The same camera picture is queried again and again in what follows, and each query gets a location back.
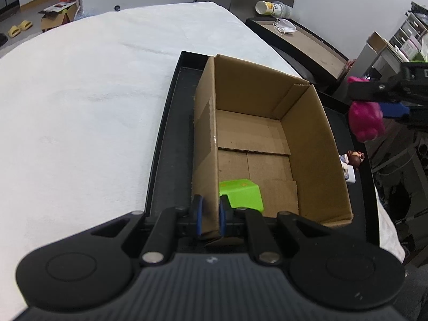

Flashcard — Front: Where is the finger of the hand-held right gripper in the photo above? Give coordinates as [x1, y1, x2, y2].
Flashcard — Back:
[348, 78, 402, 103]
[380, 102, 411, 119]

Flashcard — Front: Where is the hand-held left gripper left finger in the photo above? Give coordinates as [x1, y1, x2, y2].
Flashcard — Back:
[90, 194, 205, 265]

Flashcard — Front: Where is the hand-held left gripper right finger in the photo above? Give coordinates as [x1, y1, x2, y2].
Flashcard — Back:
[219, 196, 331, 266]

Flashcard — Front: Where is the pink toy figure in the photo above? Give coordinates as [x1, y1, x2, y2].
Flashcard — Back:
[346, 76, 384, 141]

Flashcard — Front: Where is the green toy block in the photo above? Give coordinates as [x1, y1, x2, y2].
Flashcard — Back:
[219, 179, 265, 213]

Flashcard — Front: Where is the brown-haired toy figurine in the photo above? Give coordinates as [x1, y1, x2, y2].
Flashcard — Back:
[344, 150, 366, 172]

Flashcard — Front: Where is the black shallow tray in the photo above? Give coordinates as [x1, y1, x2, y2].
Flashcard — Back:
[144, 51, 382, 251]

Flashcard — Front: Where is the lavender white toy block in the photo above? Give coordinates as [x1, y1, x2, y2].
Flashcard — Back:
[339, 154, 358, 186]

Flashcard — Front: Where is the brown cardboard box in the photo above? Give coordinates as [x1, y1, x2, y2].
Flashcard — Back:
[191, 53, 354, 242]
[37, 2, 79, 33]

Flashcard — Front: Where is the grey metal desk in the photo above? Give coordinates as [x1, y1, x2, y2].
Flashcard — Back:
[338, 30, 428, 108]

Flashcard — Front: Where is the flat cardboard sheet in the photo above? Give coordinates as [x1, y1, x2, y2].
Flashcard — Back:
[366, 31, 389, 54]

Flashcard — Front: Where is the desktop drawer organizer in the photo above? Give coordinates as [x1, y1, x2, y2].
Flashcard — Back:
[389, 14, 428, 63]

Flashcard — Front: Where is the black tray with cardboard base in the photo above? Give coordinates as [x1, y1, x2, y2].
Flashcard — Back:
[245, 17, 350, 85]

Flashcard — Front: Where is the white face mask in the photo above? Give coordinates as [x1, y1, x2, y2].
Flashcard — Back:
[272, 18, 297, 36]

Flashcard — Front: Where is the yellow white disposable cup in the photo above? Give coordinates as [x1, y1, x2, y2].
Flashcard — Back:
[255, 1, 294, 18]

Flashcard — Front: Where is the clear plastic bag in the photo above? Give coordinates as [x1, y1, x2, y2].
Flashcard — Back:
[74, 5, 98, 20]

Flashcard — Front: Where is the brown open cardboard box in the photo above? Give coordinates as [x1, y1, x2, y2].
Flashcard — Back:
[37, 2, 79, 33]

